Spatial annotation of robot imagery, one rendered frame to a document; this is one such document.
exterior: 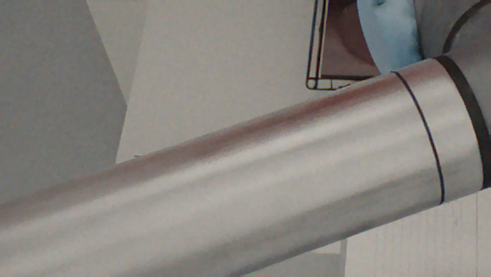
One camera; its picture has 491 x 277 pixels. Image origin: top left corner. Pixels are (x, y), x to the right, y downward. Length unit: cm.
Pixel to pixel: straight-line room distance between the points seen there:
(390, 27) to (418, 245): 39
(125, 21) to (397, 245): 92
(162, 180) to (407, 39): 19
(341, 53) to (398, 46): 55
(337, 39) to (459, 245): 31
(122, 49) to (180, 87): 60
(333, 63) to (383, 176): 66
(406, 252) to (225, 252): 48
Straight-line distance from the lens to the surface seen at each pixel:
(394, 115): 56
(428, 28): 66
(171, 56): 134
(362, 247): 103
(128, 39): 188
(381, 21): 68
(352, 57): 122
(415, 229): 104
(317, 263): 105
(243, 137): 56
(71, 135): 231
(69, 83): 239
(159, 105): 131
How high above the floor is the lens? 189
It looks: 57 degrees down
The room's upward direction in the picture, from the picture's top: 8 degrees counter-clockwise
